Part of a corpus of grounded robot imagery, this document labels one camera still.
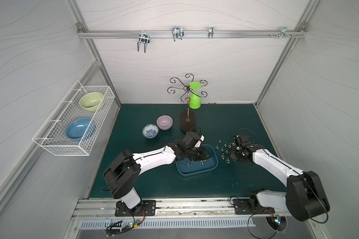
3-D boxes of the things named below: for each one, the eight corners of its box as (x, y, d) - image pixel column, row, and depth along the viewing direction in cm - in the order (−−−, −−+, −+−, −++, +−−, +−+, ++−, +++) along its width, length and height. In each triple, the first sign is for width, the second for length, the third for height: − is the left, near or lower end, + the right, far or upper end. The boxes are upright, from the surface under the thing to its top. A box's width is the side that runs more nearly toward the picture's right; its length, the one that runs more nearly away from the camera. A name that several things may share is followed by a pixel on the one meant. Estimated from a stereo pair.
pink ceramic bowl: (156, 130, 105) (155, 126, 101) (158, 118, 112) (157, 114, 108) (172, 130, 105) (172, 126, 101) (173, 118, 112) (173, 114, 108)
